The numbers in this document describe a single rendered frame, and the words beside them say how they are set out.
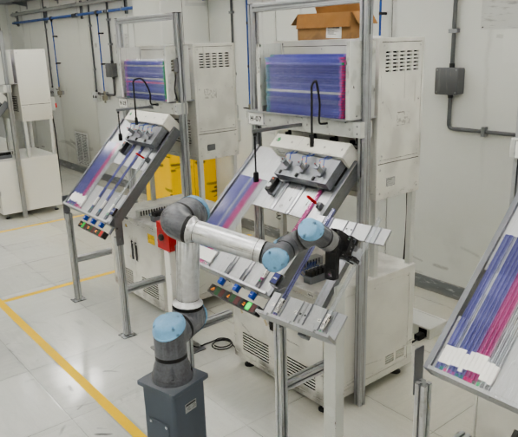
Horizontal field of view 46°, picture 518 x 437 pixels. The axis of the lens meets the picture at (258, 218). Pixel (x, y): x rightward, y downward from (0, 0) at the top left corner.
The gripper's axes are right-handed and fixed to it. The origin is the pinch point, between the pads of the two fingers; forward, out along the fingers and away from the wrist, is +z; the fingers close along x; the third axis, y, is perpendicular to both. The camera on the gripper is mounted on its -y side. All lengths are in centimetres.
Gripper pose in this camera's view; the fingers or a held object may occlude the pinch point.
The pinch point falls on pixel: (355, 264)
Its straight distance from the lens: 227.2
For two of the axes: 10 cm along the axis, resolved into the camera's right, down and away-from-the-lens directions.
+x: -7.3, -1.7, 6.6
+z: 5.9, 3.4, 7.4
